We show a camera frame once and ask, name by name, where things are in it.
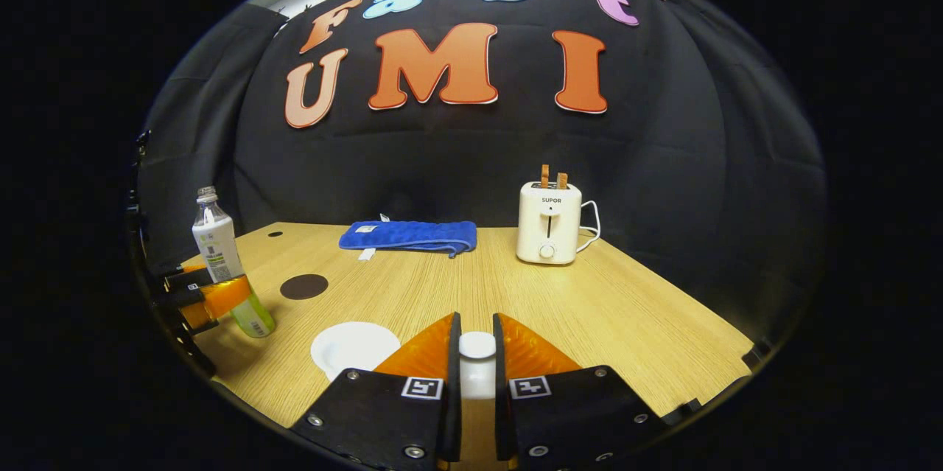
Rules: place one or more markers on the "black backdrop cloth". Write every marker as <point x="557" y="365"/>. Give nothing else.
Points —
<point x="471" y="154"/>

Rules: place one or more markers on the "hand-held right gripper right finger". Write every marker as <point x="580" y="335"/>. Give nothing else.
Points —
<point x="575" y="412"/>

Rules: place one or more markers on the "dark round coaster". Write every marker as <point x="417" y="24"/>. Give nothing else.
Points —
<point x="303" y="286"/>

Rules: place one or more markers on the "clear water bottle green tea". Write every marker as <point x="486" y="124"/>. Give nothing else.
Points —
<point x="216" y="242"/>

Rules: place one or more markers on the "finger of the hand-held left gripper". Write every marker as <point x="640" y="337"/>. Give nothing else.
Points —
<point x="188" y="280"/>
<point x="225" y="298"/>

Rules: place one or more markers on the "white teacup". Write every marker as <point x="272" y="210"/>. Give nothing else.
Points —
<point x="353" y="349"/>

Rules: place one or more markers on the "blue towel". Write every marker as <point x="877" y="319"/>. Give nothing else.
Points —
<point x="412" y="235"/>

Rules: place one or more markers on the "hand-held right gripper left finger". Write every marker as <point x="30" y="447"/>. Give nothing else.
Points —
<point x="383" y="412"/>

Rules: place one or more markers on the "white toaster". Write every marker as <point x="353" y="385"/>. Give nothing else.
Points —
<point x="549" y="224"/>

